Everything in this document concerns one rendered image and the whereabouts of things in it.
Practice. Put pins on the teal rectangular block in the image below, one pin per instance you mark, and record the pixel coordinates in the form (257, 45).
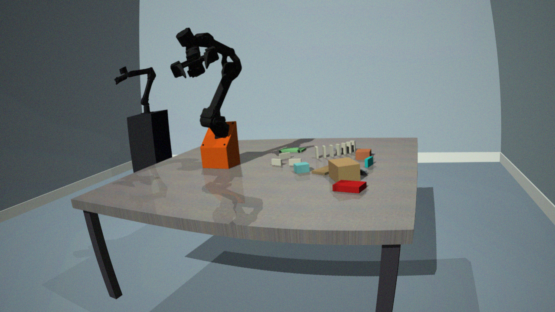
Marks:
(301, 167)
(369, 162)

